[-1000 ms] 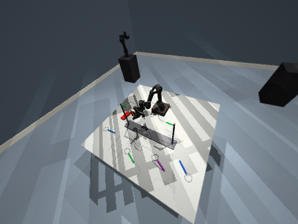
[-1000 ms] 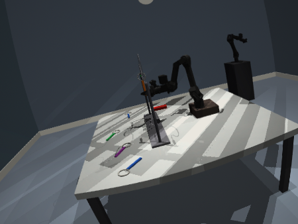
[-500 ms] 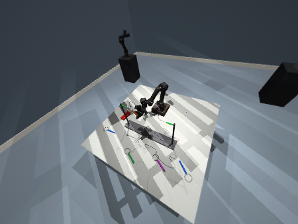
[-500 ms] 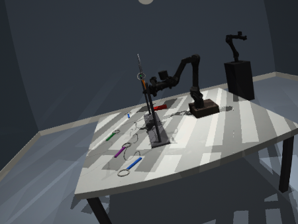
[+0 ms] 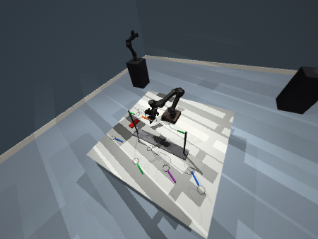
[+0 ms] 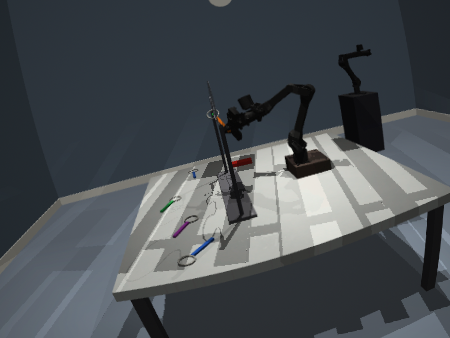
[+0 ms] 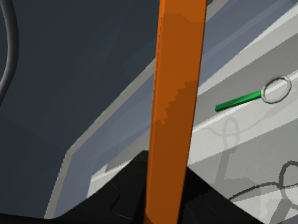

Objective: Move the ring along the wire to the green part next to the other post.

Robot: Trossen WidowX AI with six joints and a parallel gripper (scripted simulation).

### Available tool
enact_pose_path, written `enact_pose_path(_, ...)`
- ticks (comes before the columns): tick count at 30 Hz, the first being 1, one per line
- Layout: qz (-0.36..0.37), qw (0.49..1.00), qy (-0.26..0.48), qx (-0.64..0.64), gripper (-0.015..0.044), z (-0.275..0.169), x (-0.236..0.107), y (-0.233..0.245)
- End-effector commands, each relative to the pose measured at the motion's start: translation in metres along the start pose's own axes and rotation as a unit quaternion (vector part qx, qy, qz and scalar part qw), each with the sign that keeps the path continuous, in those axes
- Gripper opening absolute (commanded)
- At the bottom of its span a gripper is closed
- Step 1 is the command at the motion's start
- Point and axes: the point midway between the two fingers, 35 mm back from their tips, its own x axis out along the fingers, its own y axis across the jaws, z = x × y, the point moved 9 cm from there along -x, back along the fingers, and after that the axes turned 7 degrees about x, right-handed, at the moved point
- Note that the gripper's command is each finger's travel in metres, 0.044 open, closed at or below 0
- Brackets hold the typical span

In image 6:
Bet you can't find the red cylinder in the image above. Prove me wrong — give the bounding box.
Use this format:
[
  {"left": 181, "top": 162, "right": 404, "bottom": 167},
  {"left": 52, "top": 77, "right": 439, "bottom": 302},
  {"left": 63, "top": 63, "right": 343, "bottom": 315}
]
[{"left": 232, "top": 157, "right": 252, "bottom": 167}]

